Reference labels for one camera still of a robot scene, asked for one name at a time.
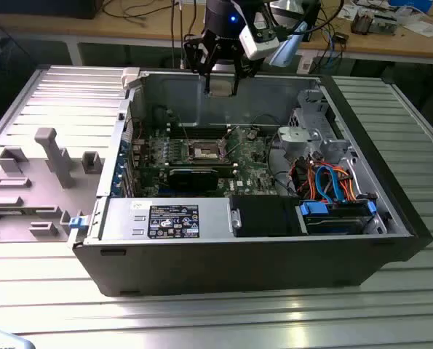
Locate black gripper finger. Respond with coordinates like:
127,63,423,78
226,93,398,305
232,59,263,97
183,34,218,95

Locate silver CPU green edge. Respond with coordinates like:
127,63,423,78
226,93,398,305
208,78,235,97

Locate thin wire locking lever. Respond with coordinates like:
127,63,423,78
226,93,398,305
178,112,194,145
222,127,247,161

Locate CPU socket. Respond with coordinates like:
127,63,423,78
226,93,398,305
186,139,227,164

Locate white labelled box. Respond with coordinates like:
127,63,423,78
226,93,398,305
296,50,315,74

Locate wooden desk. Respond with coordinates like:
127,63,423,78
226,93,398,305
0,0,433,66

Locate silver metal drive cage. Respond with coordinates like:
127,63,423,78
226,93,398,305
277,88,352,163

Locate black upright box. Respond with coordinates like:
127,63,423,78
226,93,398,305
303,0,322,33

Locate green motherboard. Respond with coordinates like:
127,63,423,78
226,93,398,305
127,123,279,199

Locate black graphics card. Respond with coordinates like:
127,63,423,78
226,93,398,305
167,166,220,193

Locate copper wound transformer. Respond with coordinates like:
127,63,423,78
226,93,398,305
349,9,374,36

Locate grey electronic device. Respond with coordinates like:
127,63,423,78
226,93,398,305
371,12,400,36

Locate black flat box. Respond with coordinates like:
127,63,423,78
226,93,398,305
0,0,105,20

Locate grey power supply black label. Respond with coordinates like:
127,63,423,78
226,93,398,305
101,198,236,244

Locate blue cardboard box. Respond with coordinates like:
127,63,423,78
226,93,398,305
387,0,433,12

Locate hard disk in blue carrier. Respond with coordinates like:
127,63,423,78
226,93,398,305
295,198,380,237

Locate white papers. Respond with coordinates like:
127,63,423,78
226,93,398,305
401,20,433,38

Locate blue case latch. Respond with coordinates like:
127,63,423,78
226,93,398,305
68,215,89,231

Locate grey plastic parts rack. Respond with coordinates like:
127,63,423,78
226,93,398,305
0,127,106,244

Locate white keyboard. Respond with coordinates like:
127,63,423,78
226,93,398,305
0,328,34,349

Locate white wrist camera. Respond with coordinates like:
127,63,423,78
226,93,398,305
238,17,280,61

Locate thick black cable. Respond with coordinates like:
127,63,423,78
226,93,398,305
266,134,298,199

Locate blue flat wire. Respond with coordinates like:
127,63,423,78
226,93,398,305
314,164,345,203

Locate orange wire bundle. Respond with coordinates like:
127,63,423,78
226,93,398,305
291,159,359,204

